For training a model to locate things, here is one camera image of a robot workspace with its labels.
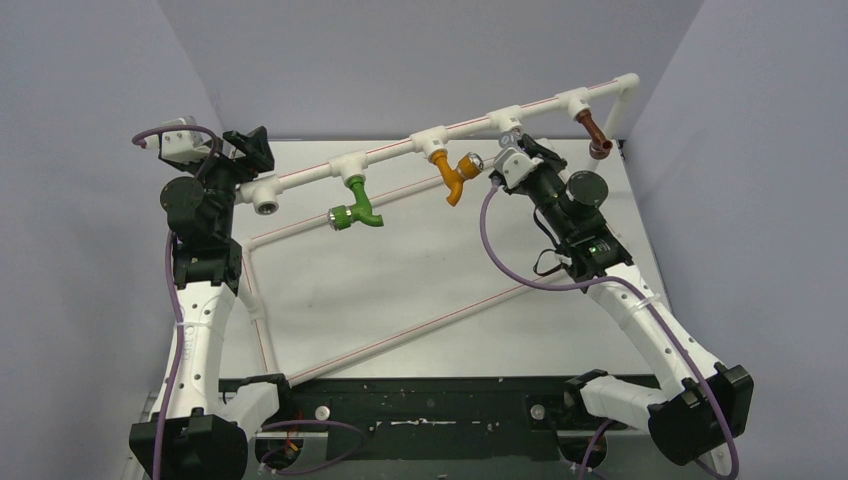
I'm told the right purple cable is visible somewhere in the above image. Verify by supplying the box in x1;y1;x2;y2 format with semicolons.
478;185;741;480

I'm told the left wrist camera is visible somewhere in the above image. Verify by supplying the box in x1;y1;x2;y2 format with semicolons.
140;116;220;165

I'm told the green plastic faucet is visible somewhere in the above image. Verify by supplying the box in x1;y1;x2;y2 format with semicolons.
327;175;384;231

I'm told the chrome metal faucet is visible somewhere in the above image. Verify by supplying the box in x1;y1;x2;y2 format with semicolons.
498;130;525;153

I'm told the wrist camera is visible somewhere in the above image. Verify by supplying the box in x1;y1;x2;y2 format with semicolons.
140;116;220;165
490;146;543;190

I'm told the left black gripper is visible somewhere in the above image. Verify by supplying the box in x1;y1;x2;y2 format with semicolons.
179;132;275;236

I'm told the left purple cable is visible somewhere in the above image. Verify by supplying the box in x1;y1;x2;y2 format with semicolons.
131;125;227;480

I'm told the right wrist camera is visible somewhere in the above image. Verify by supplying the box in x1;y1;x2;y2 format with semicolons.
490;146;543;190

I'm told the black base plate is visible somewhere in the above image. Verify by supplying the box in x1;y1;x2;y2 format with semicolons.
248;376;678;475

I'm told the orange plastic faucet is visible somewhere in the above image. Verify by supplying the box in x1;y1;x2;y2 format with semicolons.
428;150;485;206

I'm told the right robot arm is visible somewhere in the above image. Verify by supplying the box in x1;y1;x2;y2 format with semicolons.
495;132;754;479

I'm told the white PVC pipe frame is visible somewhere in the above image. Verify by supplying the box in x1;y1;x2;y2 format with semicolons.
221;73;647;384

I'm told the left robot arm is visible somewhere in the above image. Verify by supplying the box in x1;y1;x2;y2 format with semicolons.
129;121;297;479

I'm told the purple cable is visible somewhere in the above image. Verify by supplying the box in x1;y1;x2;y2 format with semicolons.
131;125;227;480
478;185;741;480

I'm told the brown plastic faucet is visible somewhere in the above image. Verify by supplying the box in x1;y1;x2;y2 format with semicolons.
574;109;613;160

